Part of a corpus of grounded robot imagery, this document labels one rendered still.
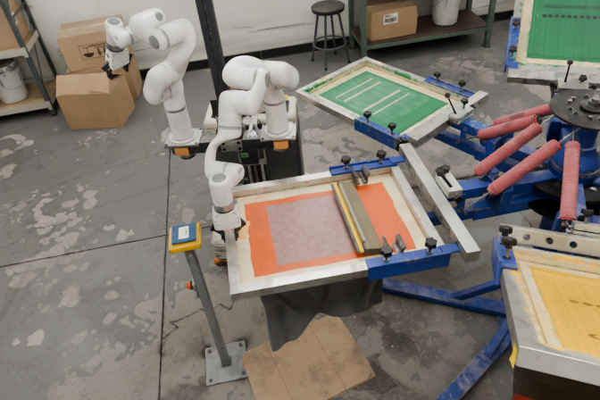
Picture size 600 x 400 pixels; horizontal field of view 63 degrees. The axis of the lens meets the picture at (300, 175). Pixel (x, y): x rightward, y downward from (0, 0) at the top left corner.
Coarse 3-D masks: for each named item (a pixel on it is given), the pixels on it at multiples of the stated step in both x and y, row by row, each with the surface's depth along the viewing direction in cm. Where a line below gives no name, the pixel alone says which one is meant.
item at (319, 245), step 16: (336, 224) 195; (384, 224) 194; (400, 224) 193; (256, 240) 190; (272, 240) 190; (288, 240) 189; (304, 240) 189; (320, 240) 189; (336, 240) 188; (352, 240) 188; (256, 256) 184; (272, 256) 183; (288, 256) 183; (304, 256) 182; (320, 256) 182; (336, 256) 182; (352, 256) 181; (256, 272) 178; (272, 272) 177
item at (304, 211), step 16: (320, 192) 211; (368, 192) 210; (384, 192) 209; (256, 208) 205; (272, 208) 205; (288, 208) 204; (304, 208) 204; (320, 208) 203; (336, 208) 203; (368, 208) 202; (384, 208) 201; (256, 224) 198; (272, 224) 197; (288, 224) 197; (304, 224) 196; (320, 224) 196
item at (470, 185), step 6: (462, 180) 199; (468, 180) 198; (474, 180) 198; (438, 186) 197; (462, 186) 196; (468, 186) 196; (474, 186) 196; (480, 186) 195; (462, 192) 194; (468, 192) 195; (474, 192) 196; (480, 192) 196; (450, 198) 195
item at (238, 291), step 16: (304, 176) 215; (320, 176) 215; (336, 176) 215; (368, 176) 218; (400, 176) 211; (240, 192) 210; (256, 192) 212; (400, 192) 208; (416, 208) 195; (432, 224) 187; (304, 272) 172; (320, 272) 171; (336, 272) 171; (352, 272) 171; (240, 288) 168; (256, 288) 167; (272, 288) 168; (288, 288) 170
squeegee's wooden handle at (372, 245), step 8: (344, 184) 209; (352, 184) 210; (352, 192) 205; (352, 200) 200; (360, 200) 201; (352, 208) 196; (360, 208) 197; (360, 216) 193; (368, 216) 193; (360, 224) 189; (368, 224) 189; (368, 232) 185; (368, 240) 182; (376, 240) 182; (368, 248) 178; (376, 248) 179
